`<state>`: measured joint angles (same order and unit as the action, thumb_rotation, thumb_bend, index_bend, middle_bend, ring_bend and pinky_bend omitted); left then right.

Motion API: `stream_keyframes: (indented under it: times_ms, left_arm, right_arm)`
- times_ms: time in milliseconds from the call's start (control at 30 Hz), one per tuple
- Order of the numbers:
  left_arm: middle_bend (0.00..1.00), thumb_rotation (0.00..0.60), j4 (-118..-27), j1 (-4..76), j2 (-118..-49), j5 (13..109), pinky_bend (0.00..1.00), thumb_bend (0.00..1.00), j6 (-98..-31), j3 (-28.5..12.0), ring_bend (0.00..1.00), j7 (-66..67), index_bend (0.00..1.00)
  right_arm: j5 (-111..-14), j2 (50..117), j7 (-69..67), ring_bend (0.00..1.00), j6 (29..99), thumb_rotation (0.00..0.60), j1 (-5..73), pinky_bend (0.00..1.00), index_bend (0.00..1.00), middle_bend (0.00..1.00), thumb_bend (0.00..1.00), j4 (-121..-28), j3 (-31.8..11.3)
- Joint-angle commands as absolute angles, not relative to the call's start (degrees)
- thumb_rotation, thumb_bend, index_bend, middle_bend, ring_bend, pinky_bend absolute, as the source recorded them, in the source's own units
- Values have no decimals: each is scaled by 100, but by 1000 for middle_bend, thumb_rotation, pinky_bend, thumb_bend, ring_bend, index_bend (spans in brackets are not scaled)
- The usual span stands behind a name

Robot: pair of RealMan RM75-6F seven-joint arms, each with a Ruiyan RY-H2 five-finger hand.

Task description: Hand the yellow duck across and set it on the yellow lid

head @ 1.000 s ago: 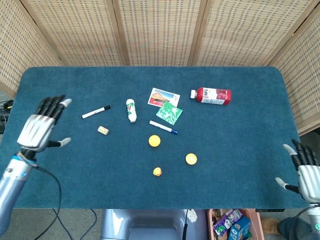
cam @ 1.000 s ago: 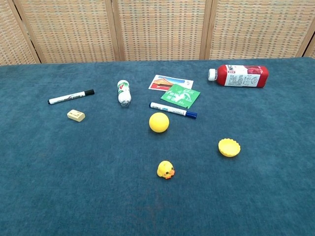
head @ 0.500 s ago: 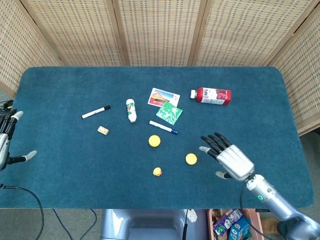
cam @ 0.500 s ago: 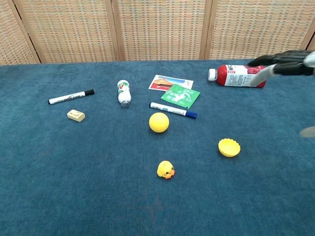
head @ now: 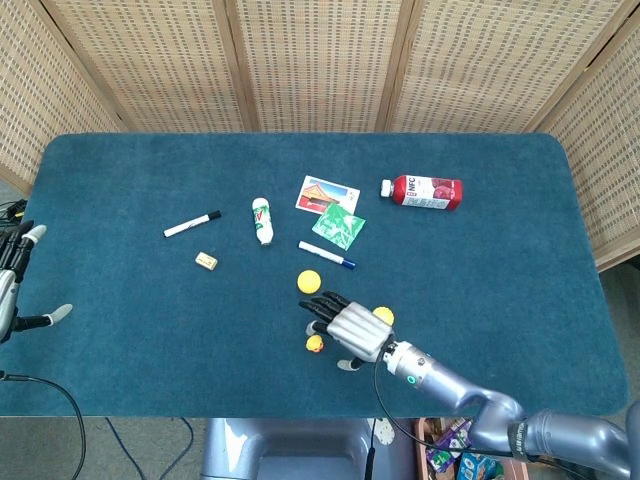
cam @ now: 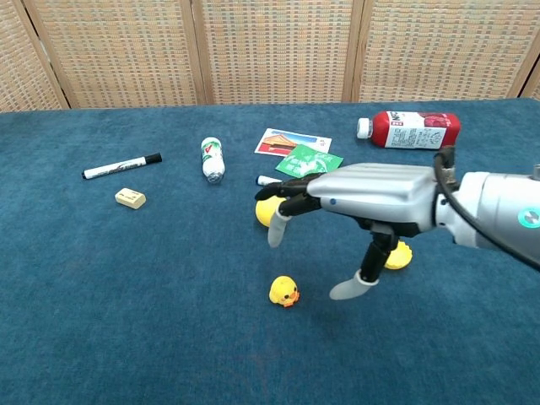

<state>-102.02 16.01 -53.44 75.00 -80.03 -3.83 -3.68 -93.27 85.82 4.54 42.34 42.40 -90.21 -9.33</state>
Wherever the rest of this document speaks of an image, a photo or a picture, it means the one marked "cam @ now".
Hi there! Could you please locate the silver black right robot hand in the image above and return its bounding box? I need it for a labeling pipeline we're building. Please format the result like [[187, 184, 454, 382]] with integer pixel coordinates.
[[254, 163, 440, 301]]

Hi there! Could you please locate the yellow rubber duck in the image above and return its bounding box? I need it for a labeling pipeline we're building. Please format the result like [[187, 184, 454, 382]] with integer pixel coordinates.
[[268, 275, 301, 309]]

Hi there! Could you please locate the yellow scalloped plastic cap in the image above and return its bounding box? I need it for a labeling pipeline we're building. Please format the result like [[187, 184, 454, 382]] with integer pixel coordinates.
[[382, 240, 413, 271]]

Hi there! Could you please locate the red juice bottle white cap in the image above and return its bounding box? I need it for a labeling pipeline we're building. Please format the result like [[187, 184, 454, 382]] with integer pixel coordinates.
[[357, 111, 462, 152]]

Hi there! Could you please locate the green square sachet packet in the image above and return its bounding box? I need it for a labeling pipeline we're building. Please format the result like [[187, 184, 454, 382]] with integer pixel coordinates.
[[274, 143, 344, 177]]

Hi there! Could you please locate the printed postcard with red building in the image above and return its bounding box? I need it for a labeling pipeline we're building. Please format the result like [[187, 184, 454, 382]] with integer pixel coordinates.
[[254, 127, 332, 158]]

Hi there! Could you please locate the yellow ball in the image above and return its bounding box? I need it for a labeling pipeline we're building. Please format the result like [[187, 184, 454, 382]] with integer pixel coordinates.
[[255, 196, 282, 230]]

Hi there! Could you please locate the small clear green-label bottle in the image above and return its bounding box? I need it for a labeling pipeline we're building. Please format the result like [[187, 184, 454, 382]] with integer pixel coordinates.
[[200, 137, 226, 184]]

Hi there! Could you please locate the woven wooden folding screen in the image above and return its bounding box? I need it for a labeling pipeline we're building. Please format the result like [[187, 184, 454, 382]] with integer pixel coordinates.
[[0, 0, 540, 113]]

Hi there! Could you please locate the cream rectangular eraser block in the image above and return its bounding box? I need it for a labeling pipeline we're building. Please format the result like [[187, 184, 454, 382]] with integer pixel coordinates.
[[114, 187, 147, 209]]

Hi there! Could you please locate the blue plush table cloth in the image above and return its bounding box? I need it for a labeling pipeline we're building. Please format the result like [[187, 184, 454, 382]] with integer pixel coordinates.
[[0, 97, 540, 405]]

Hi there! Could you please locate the black capped whiteboard marker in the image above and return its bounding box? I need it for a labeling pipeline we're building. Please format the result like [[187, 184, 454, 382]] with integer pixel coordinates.
[[82, 152, 163, 181]]

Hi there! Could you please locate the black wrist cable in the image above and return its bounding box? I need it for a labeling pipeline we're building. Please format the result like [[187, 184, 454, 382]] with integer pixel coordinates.
[[433, 145, 540, 272]]

